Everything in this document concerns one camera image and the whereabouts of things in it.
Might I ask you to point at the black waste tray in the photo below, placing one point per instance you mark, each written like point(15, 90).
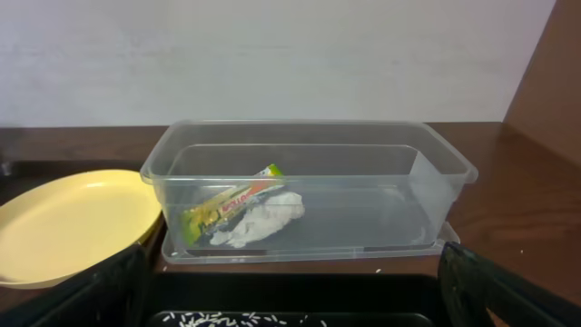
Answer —
point(341, 299)

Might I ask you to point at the yellow round plate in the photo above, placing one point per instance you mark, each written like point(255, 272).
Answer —
point(63, 227)

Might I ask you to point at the clear plastic waste bin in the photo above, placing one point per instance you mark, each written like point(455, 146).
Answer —
point(370, 189)

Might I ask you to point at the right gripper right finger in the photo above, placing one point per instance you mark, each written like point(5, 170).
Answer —
point(473, 288)

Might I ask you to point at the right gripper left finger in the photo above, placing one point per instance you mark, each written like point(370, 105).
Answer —
point(110, 293)

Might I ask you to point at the white tissue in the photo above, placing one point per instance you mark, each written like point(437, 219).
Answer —
point(262, 220)

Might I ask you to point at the rice food scraps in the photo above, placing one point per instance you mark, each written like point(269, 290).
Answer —
point(236, 319)

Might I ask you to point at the green orange snack wrapper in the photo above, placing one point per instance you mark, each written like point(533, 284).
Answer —
point(221, 209)

